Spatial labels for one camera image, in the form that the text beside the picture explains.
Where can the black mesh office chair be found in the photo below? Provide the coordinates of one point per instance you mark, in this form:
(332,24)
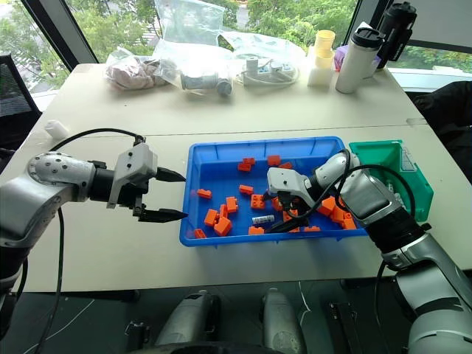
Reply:
(14,99)

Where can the small white plastic piece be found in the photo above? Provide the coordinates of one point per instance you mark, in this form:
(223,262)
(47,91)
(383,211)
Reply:
(57,128)

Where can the plastic bag with pink cloth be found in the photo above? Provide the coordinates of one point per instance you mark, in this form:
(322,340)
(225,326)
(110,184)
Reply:
(129,72)

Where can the clear empty plastic bag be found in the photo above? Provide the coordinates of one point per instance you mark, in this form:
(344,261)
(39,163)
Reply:
(188,20)

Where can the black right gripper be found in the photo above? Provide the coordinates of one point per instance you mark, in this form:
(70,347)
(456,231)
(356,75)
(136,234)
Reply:
(285,199)

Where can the orange toy brick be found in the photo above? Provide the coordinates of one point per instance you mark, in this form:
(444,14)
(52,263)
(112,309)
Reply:
(231,205)
(276,204)
(312,228)
(246,189)
(223,226)
(211,217)
(256,231)
(326,205)
(274,160)
(292,214)
(294,230)
(257,201)
(249,161)
(286,166)
(349,223)
(341,215)
(244,167)
(205,193)
(223,211)

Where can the black padded chair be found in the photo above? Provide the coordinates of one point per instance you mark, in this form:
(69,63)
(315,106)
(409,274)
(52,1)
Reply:
(450,114)

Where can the white tumbler with black lid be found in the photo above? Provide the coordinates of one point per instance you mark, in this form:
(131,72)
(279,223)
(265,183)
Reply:
(354,62)

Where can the green plastic bin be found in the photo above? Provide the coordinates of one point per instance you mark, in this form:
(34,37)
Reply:
(380,158)

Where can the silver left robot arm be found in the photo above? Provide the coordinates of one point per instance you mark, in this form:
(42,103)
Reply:
(48,184)

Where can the purple plastic bag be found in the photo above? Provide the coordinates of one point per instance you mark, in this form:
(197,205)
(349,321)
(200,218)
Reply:
(340,57)

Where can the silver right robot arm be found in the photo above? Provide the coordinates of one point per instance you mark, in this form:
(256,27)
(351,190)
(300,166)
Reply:
(368,195)

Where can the black drinking bottle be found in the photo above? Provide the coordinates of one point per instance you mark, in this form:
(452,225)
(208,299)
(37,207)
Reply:
(396,29)

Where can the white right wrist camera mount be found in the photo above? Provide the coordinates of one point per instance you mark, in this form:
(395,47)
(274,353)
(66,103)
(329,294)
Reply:
(287,180)

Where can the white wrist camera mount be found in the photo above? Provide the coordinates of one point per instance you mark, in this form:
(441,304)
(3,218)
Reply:
(134,162)
(287,180)

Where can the silver battery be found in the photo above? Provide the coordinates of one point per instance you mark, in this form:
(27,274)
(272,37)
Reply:
(262,219)

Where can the plastic bag with grey parts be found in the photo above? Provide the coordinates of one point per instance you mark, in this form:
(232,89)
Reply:
(206,83)

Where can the yellow plastic cup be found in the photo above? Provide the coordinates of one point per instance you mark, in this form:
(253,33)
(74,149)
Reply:
(325,46)

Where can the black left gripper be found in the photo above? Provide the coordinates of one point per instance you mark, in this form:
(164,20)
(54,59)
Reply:
(132,191)

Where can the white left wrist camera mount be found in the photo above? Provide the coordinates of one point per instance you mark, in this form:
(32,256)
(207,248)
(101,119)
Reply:
(134,162)

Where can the blue plastic bin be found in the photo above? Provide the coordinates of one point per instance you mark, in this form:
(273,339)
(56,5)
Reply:
(217,177)

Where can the black flat metal bar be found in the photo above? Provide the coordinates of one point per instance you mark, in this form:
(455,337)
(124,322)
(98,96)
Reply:
(343,328)

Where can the silver rounded robot leg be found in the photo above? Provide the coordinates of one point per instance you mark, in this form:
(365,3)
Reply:
(282,321)
(188,317)

